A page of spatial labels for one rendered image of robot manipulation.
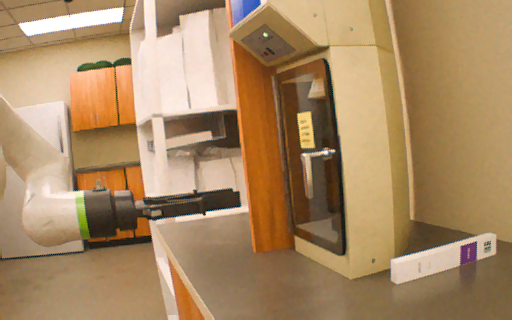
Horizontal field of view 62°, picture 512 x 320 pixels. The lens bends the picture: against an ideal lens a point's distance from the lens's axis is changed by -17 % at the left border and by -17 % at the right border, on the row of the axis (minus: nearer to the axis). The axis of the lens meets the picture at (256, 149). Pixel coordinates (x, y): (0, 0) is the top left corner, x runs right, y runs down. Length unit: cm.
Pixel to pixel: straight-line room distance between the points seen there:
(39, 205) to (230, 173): 143
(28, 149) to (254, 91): 64
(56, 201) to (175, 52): 151
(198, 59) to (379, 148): 134
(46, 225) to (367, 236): 63
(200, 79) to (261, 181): 99
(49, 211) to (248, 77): 66
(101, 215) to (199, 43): 144
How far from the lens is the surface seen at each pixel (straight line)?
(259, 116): 130
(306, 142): 110
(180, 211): 89
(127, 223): 91
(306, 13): 98
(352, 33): 101
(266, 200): 132
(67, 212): 90
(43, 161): 97
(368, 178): 101
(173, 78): 230
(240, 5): 116
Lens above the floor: 128
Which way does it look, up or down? 3 degrees down
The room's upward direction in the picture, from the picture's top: 6 degrees counter-clockwise
